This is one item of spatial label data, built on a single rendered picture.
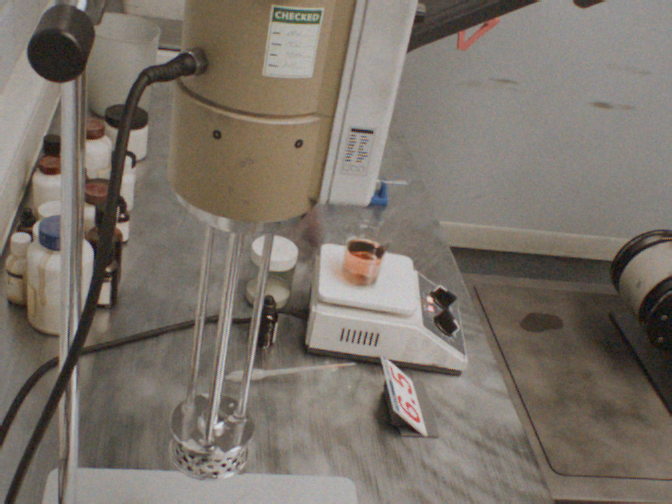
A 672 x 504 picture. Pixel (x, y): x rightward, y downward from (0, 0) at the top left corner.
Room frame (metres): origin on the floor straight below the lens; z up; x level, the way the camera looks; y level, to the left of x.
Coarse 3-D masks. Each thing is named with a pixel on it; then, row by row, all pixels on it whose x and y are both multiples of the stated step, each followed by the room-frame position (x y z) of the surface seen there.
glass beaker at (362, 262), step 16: (352, 224) 0.90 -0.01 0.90; (368, 224) 0.91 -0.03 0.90; (352, 240) 0.87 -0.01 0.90; (384, 240) 0.90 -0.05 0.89; (352, 256) 0.86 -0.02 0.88; (368, 256) 0.86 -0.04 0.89; (384, 256) 0.88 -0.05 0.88; (352, 272) 0.86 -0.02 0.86; (368, 272) 0.86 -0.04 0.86; (368, 288) 0.86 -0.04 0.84
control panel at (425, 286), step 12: (420, 276) 0.96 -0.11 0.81; (420, 288) 0.93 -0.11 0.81; (432, 288) 0.95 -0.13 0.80; (420, 300) 0.90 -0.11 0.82; (432, 300) 0.92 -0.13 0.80; (432, 312) 0.89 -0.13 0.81; (456, 312) 0.94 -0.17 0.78; (432, 324) 0.87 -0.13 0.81; (444, 336) 0.86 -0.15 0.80; (456, 336) 0.88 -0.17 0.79; (456, 348) 0.85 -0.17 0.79
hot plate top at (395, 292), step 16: (320, 256) 0.92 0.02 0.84; (336, 256) 0.93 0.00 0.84; (400, 256) 0.96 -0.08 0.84; (320, 272) 0.88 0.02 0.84; (336, 272) 0.89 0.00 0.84; (384, 272) 0.91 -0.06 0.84; (400, 272) 0.92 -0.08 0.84; (320, 288) 0.85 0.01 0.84; (336, 288) 0.85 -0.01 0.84; (352, 288) 0.86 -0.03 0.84; (384, 288) 0.88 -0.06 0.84; (400, 288) 0.88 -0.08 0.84; (352, 304) 0.84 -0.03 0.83; (368, 304) 0.84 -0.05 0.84; (384, 304) 0.84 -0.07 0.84; (400, 304) 0.85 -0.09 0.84; (416, 304) 0.86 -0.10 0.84
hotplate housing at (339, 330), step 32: (416, 288) 0.92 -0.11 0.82; (320, 320) 0.83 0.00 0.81; (352, 320) 0.83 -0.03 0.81; (384, 320) 0.84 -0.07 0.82; (416, 320) 0.85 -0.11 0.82; (320, 352) 0.83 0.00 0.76; (352, 352) 0.83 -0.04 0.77; (384, 352) 0.84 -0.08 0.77; (416, 352) 0.84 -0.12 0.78; (448, 352) 0.84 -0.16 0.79
